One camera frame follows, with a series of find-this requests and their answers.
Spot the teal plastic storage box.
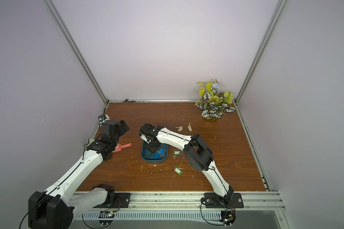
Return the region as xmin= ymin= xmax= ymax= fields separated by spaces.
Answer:
xmin=140 ymin=141 xmax=168 ymax=163

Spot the yellow tag key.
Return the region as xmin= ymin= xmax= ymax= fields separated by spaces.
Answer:
xmin=188 ymin=123 xmax=193 ymax=132
xmin=176 ymin=126 xmax=184 ymax=132

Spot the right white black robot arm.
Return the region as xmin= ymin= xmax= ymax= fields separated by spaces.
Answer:
xmin=139 ymin=123 xmax=234 ymax=207

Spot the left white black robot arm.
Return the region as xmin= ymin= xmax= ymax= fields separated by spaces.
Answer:
xmin=26 ymin=119 xmax=130 ymax=229

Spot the pink eraser block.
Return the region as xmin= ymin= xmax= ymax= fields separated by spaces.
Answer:
xmin=112 ymin=143 xmax=132 ymax=153

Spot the black green work glove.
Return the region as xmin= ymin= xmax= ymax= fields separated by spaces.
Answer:
xmin=87 ymin=138 xmax=95 ymax=147

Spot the artificial potted plant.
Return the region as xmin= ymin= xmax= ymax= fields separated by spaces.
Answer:
xmin=195 ymin=80 xmax=236 ymax=122

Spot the left controller board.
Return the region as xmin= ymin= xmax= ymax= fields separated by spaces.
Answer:
xmin=98 ymin=211 xmax=115 ymax=227

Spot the controller board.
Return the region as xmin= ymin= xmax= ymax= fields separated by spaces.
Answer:
xmin=221 ymin=208 xmax=236 ymax=227
xmin=98 ymin=211 xmax=115 ymax=227

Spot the right controller board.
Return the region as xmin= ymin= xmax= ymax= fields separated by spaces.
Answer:
xmin=221 ymin=208 xmax=236 ymax=227

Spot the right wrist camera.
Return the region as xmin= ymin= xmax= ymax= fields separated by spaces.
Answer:
xmin=140 ymin=133 xmax=150 ymax=144

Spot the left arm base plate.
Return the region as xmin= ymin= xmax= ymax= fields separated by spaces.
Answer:
xmin=94 ymin=192 xmax=131 ymax=209

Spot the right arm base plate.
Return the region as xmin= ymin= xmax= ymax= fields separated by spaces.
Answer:
xmin=200 ymin=192 xmax=244 ymax=209

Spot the aluminium front rail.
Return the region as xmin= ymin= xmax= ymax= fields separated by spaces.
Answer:
xmin=50 ymin=191 xmax=286 ymax=212

